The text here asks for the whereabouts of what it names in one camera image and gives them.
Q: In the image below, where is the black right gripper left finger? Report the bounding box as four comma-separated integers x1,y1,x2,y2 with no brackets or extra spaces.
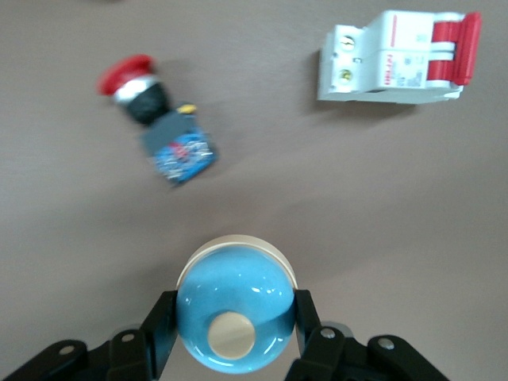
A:
0,290,178,381

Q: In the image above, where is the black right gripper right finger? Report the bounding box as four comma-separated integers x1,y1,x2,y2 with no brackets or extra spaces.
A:
285,290,452,381

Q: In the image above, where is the blue bell with cream button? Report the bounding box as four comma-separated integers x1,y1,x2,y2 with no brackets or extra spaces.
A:
175,233,298,374

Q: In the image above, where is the red black emergency stop button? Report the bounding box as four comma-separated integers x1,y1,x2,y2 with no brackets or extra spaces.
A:
96,54,220,187

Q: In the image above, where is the white red circuit breaker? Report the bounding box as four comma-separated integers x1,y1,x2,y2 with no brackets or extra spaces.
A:
316,10,483,106

